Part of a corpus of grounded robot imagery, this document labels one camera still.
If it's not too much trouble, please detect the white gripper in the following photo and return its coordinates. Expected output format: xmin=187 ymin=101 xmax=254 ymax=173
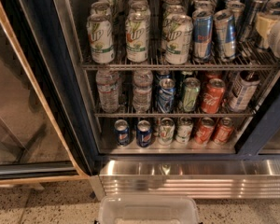
xmin=256 ymin=12 xmax=280 ymax=59

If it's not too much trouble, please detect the second row right redbull can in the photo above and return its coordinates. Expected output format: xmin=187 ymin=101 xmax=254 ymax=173
xmin=226 ymin=1 xmax=245 ymax=32

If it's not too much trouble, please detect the second row redbull can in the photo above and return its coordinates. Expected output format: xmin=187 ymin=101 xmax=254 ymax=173
xmin=226 ymin=1 xmax=245 ymax=32
xmin=194 ymin=0 xmax=215 ymax=12

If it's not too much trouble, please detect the white labelled bottle middle shelf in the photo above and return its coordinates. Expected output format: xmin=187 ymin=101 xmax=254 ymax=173
xmin=227 ymin=71 xmax=260 ymax=113

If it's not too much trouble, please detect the second row left redbull can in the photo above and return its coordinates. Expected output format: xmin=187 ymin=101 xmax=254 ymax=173
xmin=194 ymin=0 xmax=215 ymax=12

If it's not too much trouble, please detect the red coca cola can middle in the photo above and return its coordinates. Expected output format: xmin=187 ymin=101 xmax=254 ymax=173
xmin=201 ymin=78 xmax=226 ymax=114

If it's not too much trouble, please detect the front right 7up can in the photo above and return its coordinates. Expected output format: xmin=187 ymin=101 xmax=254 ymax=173
xmin=165 ymin=14 xmax=193 ymax=65

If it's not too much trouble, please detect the second row right 7up can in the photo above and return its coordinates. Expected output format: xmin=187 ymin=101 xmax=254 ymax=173
xmin=161 ymin=5 xmax=186 ymax=50

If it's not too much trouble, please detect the second row 7up can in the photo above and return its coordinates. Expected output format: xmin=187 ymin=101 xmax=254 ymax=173
xmin=91 ymin=1 xmax=112 ymax=20
xmin=130 ymin=2 xmax=150 ymax=16
xmin=161 ymin=5 xmax=186 ymax=50

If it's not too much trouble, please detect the green can middle shelf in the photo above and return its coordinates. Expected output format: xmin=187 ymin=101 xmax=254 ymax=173
xmin=181 ymin=77 xmax=201 ymax=112

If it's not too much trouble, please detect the blue pepsi can middle shelf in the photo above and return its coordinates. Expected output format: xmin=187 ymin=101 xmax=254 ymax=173
xmin=157 ymin=78 xmax=175 ymax=113

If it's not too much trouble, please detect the right coke can bottom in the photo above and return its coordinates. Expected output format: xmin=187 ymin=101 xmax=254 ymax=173
xmin=212 ymin=118 xmax=234 ymax=145

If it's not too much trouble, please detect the coke can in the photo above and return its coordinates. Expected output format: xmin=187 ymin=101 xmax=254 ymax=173
xmin=212 ymin=118 xmax=234 ymax=145
xmin=194 ymin=117 xmax=215 ymax=145

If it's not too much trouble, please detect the second row middle 7up can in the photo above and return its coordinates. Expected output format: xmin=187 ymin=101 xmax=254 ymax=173
xmin=130 ymin=2 xmax=150 ymax=16

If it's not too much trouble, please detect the front middle 7up can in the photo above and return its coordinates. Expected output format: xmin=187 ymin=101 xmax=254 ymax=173
xmin=125 ymin=13 xmax=148 ymax=63

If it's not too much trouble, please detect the left coke can bottom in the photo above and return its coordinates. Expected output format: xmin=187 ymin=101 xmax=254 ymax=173
xmin=194 ymin=117 xmax=215 ymax=145

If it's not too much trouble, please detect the right 7up can bottom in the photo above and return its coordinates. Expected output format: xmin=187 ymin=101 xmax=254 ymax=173
xmin=175 ymin=117 xmax=193 ymax=144

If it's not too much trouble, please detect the left 7up can bottom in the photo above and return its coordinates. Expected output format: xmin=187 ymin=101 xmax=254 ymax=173
xmin=158 ymin=118 xmax=175 ymax=145

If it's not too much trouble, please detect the steel fridge bottom grille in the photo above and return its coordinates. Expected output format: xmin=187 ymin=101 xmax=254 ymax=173
xmin=90 ymin=160 xmax=280 ymax=199

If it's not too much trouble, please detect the right pepsi can bottom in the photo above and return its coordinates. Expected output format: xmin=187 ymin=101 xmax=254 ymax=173
xmin=136 ymin=120 xmax=152 ymax=147

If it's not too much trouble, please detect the pepsi can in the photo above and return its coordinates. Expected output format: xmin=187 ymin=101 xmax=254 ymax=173
xmin=114 ymin=119 xmax=130 ymax=147
xmin=136 ymin=120 xmax=152 ymax=147

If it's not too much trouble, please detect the front left 7up can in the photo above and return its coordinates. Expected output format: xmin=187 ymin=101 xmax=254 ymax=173
xmin=87 ymin=14 xmax=115 ymax=64

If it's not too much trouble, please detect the second row left 7up can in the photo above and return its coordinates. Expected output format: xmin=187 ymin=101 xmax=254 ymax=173
xmin=91 ymin=1 xmax=112 ymax=20

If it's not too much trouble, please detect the left pepsi can bottom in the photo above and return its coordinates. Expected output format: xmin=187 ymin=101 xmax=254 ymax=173
xmin=114 ymin=119 xmax=130 ymax=147

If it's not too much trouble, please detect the open glass fridge door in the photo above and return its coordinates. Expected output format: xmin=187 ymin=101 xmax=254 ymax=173
xmin=0 ymin=0 xmax=90 ymax=185

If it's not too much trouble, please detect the right water bottle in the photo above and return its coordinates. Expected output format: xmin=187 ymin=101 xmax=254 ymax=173
xmin=133 ymin=70 xmax=153 ymax=113

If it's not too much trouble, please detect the water bottle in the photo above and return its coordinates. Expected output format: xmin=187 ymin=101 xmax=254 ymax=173
xmin=96 ymin=70 xmax=119 ymax=113
xmin=133 ymin=70 xmax=153 ymax=113

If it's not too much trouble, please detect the left water bottle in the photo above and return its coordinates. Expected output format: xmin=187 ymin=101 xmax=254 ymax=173
xmin=96 ymin=70 xmax=119 ymax=113

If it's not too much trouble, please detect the clear plastic bin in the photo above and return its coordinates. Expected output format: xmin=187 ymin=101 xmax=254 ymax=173
xmin=98 ymin=194 xmax=199 ymax=224

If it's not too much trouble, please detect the top wire shelf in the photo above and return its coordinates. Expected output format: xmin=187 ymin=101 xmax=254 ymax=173
xmin=78 ymin=0 xmax=280 ymax=72

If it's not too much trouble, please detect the wire shelf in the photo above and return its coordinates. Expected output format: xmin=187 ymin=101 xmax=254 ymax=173
xmin=94 ymin=84 xmax=256 ymax=118
xmin=78 ymin=0 xmax=280 ymax=72

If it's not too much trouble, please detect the dark blue fridge door frame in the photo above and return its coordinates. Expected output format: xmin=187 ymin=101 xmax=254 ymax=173
xmin=235 ymin=78 xmax=280 ymax=157

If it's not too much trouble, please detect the middle wire shelf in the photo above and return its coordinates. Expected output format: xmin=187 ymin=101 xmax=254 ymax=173
xmin=94 ymin=84 xmax=256 ymax=118

